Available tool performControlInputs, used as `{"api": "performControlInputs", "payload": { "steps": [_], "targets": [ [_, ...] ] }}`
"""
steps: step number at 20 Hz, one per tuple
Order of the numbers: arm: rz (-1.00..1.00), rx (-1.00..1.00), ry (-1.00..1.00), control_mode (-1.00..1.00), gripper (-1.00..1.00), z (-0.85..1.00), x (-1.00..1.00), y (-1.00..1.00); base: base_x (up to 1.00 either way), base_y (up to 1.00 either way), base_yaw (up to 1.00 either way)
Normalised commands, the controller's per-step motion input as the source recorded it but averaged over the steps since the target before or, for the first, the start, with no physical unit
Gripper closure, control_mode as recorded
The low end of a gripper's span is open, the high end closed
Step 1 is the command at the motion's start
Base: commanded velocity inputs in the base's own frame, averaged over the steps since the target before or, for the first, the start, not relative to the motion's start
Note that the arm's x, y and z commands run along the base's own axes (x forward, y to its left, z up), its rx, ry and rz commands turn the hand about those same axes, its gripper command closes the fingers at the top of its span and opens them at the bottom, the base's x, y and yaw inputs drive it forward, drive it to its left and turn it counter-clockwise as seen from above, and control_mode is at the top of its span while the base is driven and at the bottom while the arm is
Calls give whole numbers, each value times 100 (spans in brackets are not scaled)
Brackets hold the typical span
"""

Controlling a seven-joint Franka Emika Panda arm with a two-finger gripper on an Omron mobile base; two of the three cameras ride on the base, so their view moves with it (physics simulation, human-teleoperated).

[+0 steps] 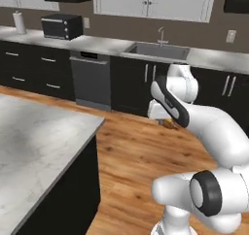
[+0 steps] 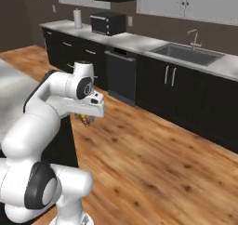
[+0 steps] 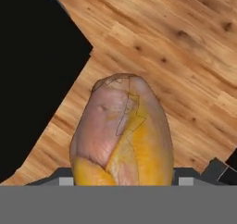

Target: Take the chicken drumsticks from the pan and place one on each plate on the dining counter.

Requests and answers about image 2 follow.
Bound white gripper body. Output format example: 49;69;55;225
60;97;107;118

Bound brown chicken drumstick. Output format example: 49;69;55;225
79;113;95;128

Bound black dishwasher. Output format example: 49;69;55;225
103;49;139;108

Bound black base cupboards with drawers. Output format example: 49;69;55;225
41;27;108;90

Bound black toaster oven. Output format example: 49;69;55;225
89;11;127;37

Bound white paper towel roll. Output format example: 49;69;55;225
73;7;84;30

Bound black base cupboards under sink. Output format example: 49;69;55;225
135;54;238;154

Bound grey steel sink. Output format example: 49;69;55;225
150;42;226;67

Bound silver tap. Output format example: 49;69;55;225
186;28;205;50

